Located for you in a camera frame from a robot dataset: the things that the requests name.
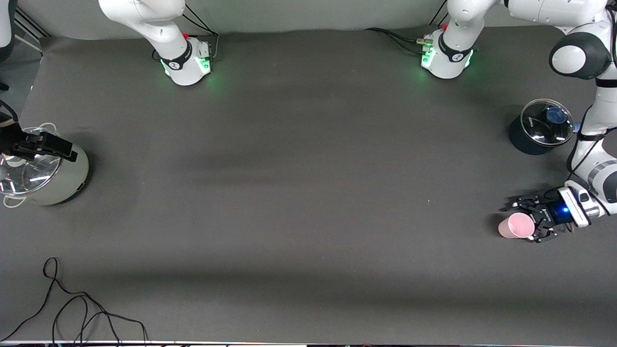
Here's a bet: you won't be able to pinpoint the pink paper cup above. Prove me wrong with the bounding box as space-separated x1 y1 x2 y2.
497 213 537 240

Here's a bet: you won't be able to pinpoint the pale green pot, glass lid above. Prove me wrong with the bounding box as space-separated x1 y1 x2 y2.
0 122 90 208

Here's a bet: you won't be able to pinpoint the dark blue pot, glass lid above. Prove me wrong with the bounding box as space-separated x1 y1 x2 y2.
509 98 576 156

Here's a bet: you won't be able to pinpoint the dark grey table mat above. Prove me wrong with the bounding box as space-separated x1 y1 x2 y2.
0 24 617 346

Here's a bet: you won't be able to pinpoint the thin black loose cable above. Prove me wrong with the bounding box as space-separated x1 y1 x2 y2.
0 257 149 346

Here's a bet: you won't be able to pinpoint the aluminium frame rail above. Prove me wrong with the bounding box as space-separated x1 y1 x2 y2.
9 2 50 54

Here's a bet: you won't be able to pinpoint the black right arm base cables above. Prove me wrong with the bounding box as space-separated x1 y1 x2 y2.
152 4 220 62

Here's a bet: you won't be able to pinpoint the black arm base cables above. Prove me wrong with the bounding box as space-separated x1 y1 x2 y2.
152 4 220 62
364 0 452 54

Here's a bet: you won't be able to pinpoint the black left arm base cables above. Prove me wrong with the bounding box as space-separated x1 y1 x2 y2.
364 0 452 54

